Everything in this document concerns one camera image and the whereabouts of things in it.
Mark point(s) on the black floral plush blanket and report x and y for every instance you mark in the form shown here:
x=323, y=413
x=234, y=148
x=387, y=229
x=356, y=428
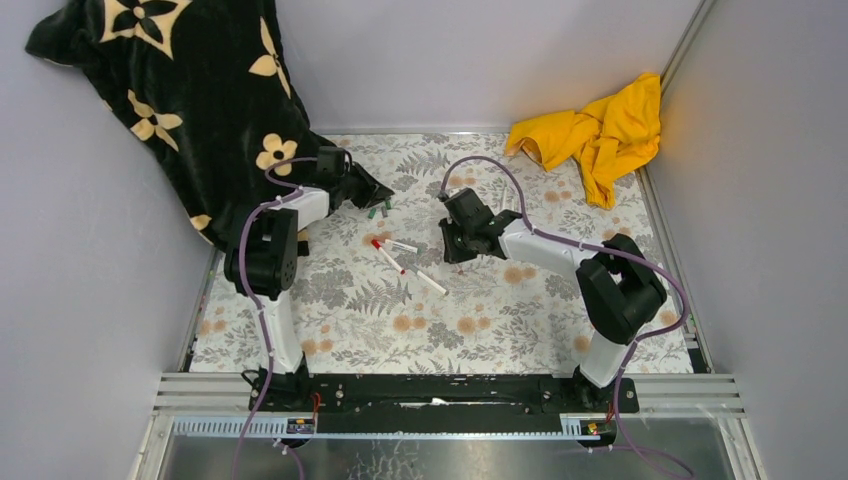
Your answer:
x=204, y=85

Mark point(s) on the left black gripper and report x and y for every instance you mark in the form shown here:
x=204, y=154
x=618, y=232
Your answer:
x=370, y=191

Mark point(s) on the floral patterned table mat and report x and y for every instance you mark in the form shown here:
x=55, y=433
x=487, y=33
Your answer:
x=355, y=314

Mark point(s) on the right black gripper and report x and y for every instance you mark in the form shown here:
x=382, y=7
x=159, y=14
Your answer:
x=448, y=226

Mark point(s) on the red capped white marker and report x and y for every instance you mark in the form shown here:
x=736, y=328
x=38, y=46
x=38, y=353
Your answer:
x=391, y=261

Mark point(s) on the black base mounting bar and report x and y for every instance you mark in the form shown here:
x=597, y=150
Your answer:
x=496, y=395

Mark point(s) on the yellow cloth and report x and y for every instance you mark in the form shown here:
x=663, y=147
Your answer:
x=608, y=138

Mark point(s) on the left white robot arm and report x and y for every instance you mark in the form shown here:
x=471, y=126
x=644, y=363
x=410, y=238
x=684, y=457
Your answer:
x=261, y=257

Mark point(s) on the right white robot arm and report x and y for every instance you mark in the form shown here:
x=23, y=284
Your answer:
x=620, y=294

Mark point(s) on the grey capped white marker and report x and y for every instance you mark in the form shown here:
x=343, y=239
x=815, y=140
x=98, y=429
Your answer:
x=429, y=281

